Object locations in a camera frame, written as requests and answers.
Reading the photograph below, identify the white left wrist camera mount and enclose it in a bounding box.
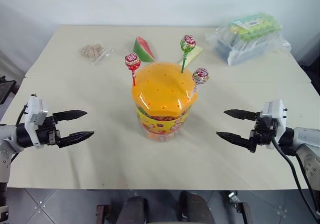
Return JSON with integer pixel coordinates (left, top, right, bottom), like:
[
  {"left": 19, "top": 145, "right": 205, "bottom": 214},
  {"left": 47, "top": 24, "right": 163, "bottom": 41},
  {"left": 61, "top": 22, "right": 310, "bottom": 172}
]
[{"left": 23, "top": 95, "right": 50, "bottom": 149}]

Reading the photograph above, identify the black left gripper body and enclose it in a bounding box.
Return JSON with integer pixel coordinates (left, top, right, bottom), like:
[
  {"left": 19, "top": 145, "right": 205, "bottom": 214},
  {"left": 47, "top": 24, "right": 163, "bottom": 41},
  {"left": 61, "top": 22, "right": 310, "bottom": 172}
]
[{"left": 36, "top": 114, "right": 62, "bottom": 147}]

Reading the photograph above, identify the pale yellow flat packet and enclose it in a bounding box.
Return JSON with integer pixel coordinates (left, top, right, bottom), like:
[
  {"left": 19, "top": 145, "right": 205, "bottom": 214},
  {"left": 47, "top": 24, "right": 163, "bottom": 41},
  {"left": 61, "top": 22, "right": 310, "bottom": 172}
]
[{"left": 177, "top": 45, "right": 204, "bottom": 66}]

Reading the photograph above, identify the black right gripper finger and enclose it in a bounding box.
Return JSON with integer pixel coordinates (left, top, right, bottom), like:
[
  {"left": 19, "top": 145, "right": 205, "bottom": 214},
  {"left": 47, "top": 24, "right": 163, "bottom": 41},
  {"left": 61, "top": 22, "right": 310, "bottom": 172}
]
[
  {"left": 216, "top": 131, "right": 257, "bottom": 153},
  {"left": 223, "top": 109, "right": 258, "bottom": 121}
]

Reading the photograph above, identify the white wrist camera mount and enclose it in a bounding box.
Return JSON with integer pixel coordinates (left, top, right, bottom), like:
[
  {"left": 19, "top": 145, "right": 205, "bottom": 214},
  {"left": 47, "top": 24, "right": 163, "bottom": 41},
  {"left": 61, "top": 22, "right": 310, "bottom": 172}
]
[
  {"left": 259, "top": 99, "right": 288, "bottom": 151},
  {"left": 23, "top": 95, "right": 50, "bottom": 149}
]

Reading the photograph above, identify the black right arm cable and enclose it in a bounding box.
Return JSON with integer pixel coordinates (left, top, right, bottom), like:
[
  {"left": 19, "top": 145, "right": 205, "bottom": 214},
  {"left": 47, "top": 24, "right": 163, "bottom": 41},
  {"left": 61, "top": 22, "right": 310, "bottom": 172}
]
[{"left": 271, "top": 136, "right": 320, "bottom": 224}]

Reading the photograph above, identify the plastic bag with green box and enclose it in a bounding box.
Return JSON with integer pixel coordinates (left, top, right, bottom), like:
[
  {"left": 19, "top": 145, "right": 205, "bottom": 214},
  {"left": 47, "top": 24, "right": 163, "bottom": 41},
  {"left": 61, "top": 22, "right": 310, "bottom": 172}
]
[{"left": 204, "top": 12, "right": 292, "bottom": 66}]

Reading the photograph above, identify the dark rounded shape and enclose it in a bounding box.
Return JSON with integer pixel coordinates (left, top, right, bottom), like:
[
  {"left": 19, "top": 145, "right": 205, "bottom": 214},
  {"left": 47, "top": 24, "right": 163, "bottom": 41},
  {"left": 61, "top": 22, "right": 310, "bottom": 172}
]
[
  {"left": 116, "top": 195, "right": 148, "bottom": 224},
  {"left": 178, "top": 191, "right": 213, "bottom": 224}
]

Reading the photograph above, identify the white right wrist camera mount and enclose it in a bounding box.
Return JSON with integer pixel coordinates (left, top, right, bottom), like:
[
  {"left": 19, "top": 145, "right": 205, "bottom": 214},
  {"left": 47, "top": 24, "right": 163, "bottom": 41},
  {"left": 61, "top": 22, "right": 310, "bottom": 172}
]
[{"left": 259, "top": 99, "right": 288, "bottom": 151}]

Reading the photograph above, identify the brown table foot block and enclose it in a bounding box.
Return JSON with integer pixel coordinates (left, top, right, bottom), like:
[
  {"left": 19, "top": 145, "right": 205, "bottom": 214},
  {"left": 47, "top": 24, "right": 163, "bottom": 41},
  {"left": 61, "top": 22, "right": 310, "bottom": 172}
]
[{"left": 96, "top": 204, "right": 112, "bottom": 224}]

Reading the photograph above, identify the black table caster bracket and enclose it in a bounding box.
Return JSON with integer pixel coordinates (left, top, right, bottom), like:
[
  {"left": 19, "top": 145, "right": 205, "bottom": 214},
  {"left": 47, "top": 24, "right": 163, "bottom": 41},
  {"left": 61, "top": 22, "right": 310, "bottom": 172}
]
[{"left": 226, "top": 190, "right": 252, "bottom": 224}]

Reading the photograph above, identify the orange-lidded lollipop jar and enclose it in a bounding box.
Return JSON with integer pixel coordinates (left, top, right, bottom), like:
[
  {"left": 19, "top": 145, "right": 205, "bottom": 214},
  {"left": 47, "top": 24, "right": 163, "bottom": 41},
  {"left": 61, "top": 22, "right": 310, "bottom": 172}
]
[{"left": 131, "top": 61, "right": 200, "bottom": 142}]

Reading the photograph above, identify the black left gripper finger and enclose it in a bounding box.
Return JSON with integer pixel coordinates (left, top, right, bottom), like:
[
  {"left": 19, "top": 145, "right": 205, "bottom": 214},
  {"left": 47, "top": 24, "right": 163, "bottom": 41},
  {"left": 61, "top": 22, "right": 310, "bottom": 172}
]
[
  {"left": 58, "top": 131, "right": 95, "bottom": 149},
  {"left": 52, "top": 109, "right": 88, "bottom": 125}
]

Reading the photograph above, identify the toy watermelon slice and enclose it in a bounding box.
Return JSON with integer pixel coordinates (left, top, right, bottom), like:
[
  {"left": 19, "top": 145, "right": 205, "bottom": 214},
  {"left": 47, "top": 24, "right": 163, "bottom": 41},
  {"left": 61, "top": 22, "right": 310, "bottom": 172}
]
[{"left": 132, "top": 36, "right": 156, "bottom": 62}]

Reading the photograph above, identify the red lollipop with white stick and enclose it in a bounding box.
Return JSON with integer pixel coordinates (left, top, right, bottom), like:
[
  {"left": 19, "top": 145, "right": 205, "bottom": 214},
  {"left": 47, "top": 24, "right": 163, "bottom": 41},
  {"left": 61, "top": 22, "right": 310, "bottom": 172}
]
[{"left": 188, "top": 68, "right": 210, "bottom": 102}]

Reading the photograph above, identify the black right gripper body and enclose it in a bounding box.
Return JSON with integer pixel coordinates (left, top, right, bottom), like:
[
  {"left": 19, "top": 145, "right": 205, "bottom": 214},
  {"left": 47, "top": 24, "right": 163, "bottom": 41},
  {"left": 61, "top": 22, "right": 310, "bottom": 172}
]
[{"left": 249, "top": 111, "right": 278, "bottom": 147}]

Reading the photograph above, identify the clear bag of brown snacks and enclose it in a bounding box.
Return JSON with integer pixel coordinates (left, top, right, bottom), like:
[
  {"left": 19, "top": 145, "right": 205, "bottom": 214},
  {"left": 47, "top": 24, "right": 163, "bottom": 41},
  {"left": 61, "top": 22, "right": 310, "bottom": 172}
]
[{"left": 78, "top": 43, "right": 116, "bottom": 66}]

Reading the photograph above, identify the green lollipop with green stick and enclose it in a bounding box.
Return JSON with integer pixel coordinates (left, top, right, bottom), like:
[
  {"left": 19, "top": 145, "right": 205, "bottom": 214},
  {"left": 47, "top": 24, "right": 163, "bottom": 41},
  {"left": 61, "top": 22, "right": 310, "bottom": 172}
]
[{"left": 179, "top": 35, "right": 197, "bottom": 74}]

